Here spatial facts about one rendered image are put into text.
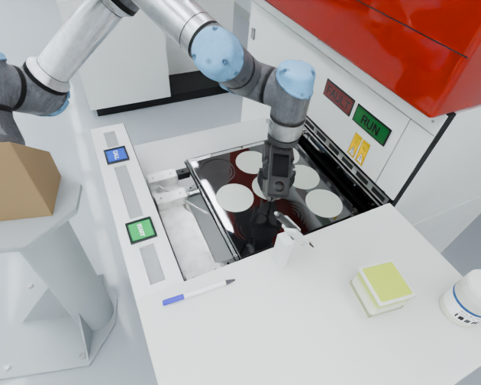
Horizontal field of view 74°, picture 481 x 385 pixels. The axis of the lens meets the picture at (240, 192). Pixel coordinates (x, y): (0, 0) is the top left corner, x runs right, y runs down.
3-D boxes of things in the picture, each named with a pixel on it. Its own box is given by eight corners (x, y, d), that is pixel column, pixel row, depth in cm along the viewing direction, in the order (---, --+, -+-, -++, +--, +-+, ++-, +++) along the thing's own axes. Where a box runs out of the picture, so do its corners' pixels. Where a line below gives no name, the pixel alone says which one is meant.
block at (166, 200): (183, 194, 88) (183, 186, 86) (188, 202, 86) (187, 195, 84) (154, 202, 85) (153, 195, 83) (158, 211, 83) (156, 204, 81)
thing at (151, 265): (131, 157, 105) (123, 122, 94) (188, 311, 72) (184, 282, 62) (101, 165, 101) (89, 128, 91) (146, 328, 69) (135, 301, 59)
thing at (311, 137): (288, 135, 114) (294, 112, 107) (371, 228, 89) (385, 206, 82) (285, 136, 114) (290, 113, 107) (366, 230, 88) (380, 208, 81)
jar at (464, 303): (455, 286, 65) (485, 263, 58) (485, 318, 61) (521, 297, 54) (430, 300, 63) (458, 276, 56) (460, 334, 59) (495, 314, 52)
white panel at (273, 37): (248, 90, 139) (259, -17, 109) (376, 234, 91) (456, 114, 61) (242, 91, 137) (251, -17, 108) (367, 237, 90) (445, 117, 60)
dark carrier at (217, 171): (289, 138, 106) (290, 137, 105) (356, 214, 86) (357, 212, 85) (190, 163, 94) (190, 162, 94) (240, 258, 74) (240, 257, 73)
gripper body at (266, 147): (288, 160, 83) (298, 121, 75) (292, 183, 78) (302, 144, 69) (259, 157, 83) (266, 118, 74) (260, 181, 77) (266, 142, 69)
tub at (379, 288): (378, 276, 65) (392, 258, 60) (400, 311, 61) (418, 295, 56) (346, 283, 64) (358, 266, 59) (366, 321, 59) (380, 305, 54)
